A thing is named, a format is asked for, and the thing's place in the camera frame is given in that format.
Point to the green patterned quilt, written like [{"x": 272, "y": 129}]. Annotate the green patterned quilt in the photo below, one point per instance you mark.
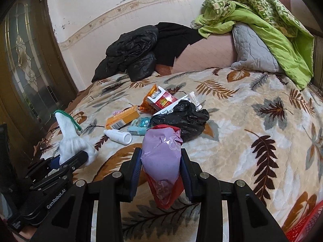
[{"x": 252, "y": 17}]

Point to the grey quilted pillow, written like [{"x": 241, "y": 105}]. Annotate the grey quilted pillow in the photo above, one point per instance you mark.
[{"x": 249, "y": 48}]

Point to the leaf printed blanket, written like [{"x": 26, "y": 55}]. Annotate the leaf printed blanket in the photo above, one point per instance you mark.
[{"x": 239, "y": 131}]

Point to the purple and red plastic bag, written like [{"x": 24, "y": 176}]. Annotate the purple and red plastic bag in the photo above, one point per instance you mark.
[{"x": 161, "y": 156}]

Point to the black cloth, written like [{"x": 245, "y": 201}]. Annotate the black cloth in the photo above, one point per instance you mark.
[{"x": 174, "y": 40}]

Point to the red carton with foil lining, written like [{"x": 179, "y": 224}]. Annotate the red carton with foil lining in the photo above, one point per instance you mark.
[{"x": 165, "y": 102}]

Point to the orange snack wrapper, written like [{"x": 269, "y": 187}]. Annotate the orange snack wrapper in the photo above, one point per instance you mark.
[{"x": 145, "y": 105}]

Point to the black puffer jacket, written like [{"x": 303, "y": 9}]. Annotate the black puffer jacket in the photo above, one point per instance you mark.
[{"x": 131, "y": 48}]

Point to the red plastic basket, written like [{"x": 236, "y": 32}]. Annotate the red plastic basket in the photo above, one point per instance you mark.
[{"x": 310, "y": 224}]

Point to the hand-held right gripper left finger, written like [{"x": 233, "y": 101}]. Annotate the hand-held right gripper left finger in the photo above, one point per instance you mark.
[{"x": 135, "y": 179}]

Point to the orange cardboard box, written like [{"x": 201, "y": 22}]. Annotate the orange cardboard box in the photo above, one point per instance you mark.
[{"x": 121, "y": 119}]

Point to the white printed wrapper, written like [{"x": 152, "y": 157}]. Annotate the white printed wrapper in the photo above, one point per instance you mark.
[{"x": 164, "y": 111}]

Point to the white squeeze tube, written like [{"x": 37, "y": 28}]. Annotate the white squeeze tube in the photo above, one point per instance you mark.
[{"x": 193, "y": 98}]

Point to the white glove with green cuff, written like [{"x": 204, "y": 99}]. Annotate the white glove with green cuff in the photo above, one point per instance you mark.
[{"x": 68, "y": 136}]

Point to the black plastic bag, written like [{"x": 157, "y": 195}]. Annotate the black plastic bag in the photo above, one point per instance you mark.
[{"x": 184, "y": 121}]

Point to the clear glass jar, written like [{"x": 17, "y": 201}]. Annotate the clear glass jar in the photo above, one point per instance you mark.
[{"x": 194, "y": 25}]

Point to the wooden door with glass pane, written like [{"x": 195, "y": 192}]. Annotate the wooden door with glass pane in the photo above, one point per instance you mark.
[{"x": 25, "y": 55}]

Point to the small pink wrapper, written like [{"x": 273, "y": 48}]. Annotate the small pink wrapper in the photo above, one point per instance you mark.
[{"x": 117, "y": 112}]

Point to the pink padded headboard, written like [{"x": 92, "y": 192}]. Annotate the pink padded headboard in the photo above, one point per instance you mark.
[{"x": 209, "y": 53}]

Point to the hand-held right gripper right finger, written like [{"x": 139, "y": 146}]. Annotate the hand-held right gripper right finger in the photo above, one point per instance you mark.
[{"x": 186, "y": 186}]

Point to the teal snack packet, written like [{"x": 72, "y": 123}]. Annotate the teal snack packet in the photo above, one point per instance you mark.
[{"x": 140, "y": 127}]

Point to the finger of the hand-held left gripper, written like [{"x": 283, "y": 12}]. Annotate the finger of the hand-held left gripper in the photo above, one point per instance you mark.
[
  {"x": 54, "y": 163},
  {"x": 75, "y": 159}
]

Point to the white plastic bottle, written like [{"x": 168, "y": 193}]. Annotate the white plastic bottle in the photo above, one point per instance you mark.
[{"x": 118, "y": 136}]

